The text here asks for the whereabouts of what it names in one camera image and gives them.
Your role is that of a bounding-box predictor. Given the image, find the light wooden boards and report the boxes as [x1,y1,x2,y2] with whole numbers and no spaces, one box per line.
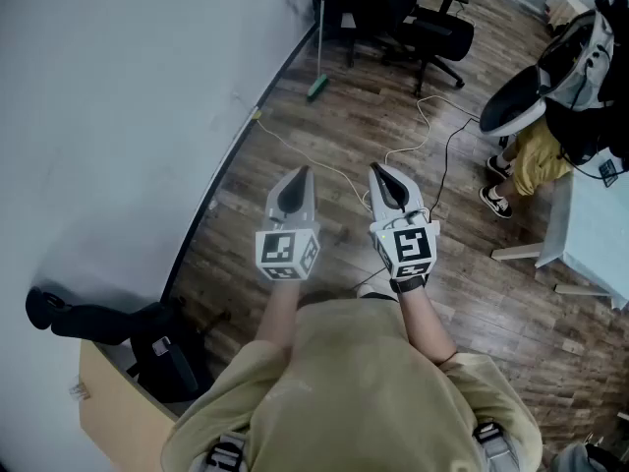
[543,0,591,36]

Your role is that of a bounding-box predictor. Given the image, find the black floor cable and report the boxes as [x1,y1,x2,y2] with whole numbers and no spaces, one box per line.
[427,115,481,215]

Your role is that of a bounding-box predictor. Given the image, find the person's khaki shirt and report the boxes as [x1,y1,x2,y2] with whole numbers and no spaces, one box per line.
[159,297,544,472]

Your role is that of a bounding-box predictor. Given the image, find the black wrist watch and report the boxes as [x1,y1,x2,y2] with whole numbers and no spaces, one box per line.
[390,273,429,295]

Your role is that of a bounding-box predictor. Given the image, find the grey backpack strap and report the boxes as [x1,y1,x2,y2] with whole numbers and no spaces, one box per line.
[471,420,520,472]
[203,430,247,472]

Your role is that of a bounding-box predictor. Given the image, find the green broom with grey handle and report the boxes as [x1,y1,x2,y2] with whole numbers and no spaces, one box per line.
[306,0,331,104]

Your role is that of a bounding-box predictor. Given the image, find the person's left forearm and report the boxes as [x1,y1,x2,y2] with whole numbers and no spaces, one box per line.
[255,276,302,351]

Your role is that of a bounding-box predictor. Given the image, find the grey bag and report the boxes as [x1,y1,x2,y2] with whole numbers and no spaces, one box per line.
[548,442,629,472]

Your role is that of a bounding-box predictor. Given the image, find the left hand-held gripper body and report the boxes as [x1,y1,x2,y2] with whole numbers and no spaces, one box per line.
[254,212,322,282]

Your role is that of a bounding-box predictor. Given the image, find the white table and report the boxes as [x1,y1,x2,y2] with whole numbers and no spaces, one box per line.
[490,168,629,312]

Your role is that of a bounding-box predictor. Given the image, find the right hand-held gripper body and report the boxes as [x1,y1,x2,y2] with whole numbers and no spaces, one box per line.
[369,208,440,280]

